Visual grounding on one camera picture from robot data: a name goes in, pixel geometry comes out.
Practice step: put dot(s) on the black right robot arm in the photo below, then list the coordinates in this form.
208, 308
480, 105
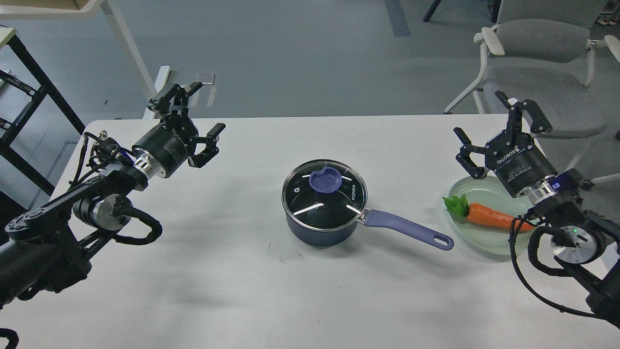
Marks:
568, 237

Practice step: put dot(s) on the blue saucepan with handle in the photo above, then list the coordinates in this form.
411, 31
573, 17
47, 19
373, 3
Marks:
372, 218

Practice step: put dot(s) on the orange toy carrot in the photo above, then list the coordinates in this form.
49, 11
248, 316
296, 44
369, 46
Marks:
462, 210

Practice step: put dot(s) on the black metal shelf frame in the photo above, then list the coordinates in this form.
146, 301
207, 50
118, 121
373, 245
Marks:
46, 88

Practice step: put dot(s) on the glass lid with blue knob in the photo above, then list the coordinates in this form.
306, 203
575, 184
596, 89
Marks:
324, 195

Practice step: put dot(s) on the translucent green plate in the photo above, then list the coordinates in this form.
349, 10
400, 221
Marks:
491, 193

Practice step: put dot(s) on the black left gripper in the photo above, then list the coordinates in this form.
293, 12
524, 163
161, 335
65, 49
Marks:
170, 146

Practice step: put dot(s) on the grey office chair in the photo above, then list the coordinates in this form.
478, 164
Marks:
554, 31

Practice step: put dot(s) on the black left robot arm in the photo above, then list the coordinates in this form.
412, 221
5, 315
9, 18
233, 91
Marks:
50, 248

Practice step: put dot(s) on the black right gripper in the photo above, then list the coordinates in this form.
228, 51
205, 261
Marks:
519, 163

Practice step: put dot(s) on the white table leg frame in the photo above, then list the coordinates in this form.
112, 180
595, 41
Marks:
91, 53

